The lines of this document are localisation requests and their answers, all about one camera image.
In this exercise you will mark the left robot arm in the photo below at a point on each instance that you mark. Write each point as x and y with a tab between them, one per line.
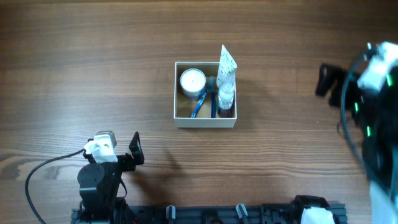
100	180

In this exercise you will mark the white lidded blue jar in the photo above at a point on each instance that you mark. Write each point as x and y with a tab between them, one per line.
193	83

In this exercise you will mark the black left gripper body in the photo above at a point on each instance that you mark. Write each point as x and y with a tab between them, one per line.
125	163

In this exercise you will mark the clear bottle dark liquid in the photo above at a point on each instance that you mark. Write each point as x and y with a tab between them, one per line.
225	99

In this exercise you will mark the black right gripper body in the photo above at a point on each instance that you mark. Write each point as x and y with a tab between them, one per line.
349	76

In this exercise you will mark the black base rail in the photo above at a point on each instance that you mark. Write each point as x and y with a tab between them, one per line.
266	214

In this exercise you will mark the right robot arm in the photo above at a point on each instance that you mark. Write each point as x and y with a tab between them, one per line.
368	119

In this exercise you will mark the blue disposable razor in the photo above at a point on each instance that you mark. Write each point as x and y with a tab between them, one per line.
212	94

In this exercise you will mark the blue white toothbrush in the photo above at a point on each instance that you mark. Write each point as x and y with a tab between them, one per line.
203	97

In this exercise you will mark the beige open cardboard box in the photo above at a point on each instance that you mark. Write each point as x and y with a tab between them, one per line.
183	106

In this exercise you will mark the white cream tube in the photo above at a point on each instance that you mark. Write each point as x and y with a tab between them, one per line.
227	67

